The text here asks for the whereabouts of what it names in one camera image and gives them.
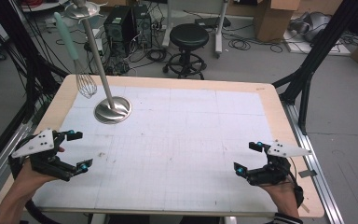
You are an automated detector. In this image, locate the thick black cable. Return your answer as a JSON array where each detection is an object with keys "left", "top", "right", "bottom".
[{"left": 24, "top": 199, "right": 62, "bottom": 224}]

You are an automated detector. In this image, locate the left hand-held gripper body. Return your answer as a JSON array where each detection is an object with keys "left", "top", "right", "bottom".
[{"left": 7, "top": 128, "right": 76, "bottom": 182}]

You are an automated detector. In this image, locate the person's right hand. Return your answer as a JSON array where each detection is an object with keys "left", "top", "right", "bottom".
[{"left": 258, "top": 178, "right": 301, "bottom": 218}]

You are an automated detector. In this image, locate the grey tape strip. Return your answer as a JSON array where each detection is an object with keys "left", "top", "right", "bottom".
[{"left": 297, "top": 169, "right": 318, "bottom": 179}]

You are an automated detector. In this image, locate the person's left hand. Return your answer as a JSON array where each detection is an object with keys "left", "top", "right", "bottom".
[{"left": 3, "top": 146, "right": 66, "bottom": 203}]

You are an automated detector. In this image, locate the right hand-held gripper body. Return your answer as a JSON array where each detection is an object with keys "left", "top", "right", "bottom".
[{"left": 245, "top": 140, "right": 313, "bottom": 187}]

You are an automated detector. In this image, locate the steel utensil stand with hooks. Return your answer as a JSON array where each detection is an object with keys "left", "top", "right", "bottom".
[{"left": 62, "top": 0, "right": 133, "bottom": 125}]

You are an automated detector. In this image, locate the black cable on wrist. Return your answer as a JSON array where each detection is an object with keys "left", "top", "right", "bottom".
[{"left": 287, "top": 158, "right": 305, "bottom": 209}]

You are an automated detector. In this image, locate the grey bundled equipment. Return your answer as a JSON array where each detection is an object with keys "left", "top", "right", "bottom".
[{"left": 288, "top": 11, "right": 333, "bottom": 43}]

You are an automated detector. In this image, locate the tall cardboard box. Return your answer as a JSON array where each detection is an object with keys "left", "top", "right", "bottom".
[{"left": 254, "top": 0, "right": 301, "bottom": 43}]

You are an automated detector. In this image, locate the black metal frame stand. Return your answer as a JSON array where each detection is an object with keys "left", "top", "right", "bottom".
[
  {"left": 272, "top": 0, "right": 358, "bottom": 135},
  {"left": 0, "top": 0, "right": 70, "bottom": 125}
]

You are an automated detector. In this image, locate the white grid mat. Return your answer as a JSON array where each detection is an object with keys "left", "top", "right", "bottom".
[{"left": 31, "top": 84, "right": 279, "bottom": 215}]

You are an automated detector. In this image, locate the whisk with mint green handle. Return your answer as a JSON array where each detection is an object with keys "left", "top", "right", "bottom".
[{"left": 53, "top": 11, "right": 99, "bottom": 100}]

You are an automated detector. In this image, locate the black round stool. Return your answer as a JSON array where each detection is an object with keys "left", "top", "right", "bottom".
[{"left": 162, "top": 22, "right": 211, "bottom": 80}]

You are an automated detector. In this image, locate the white stand leg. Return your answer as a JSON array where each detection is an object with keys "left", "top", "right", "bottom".
[
  {"left": 213, "top": 0, "right": 230, "bottom": 59},
  {"left": 161, "top": 0, "right": 173, "bottom": 49}
]

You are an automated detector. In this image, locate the flat black box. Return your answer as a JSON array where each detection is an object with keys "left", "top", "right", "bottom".
[{"left": 194, "top": 16, "right": 232, "bottom": 29}]

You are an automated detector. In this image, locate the coiled black floor cable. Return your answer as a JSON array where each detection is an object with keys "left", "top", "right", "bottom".
[{"left": 227, "top": 36, "right": 253, "bottom": 52}]

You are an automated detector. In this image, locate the black computer tower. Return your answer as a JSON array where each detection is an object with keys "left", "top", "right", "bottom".
[
  {"left": 103, "top": 5, "right": 135, "bottom": 58},
  {"left": 131, "top": 3, "right": 154, "bottom": 49}
]

